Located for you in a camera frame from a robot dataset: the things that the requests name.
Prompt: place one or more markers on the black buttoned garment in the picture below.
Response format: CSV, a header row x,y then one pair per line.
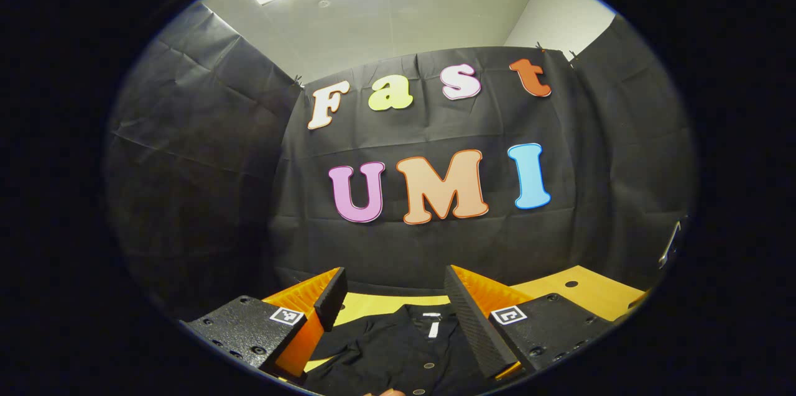
x,y
392,352

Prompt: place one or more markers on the black backdrop cloth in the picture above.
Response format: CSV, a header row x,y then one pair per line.
x,y
435,247

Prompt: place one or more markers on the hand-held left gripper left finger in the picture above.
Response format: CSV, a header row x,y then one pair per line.
x,y
331,298

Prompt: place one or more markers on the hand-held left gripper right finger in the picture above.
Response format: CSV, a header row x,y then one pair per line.
x,y
474,321

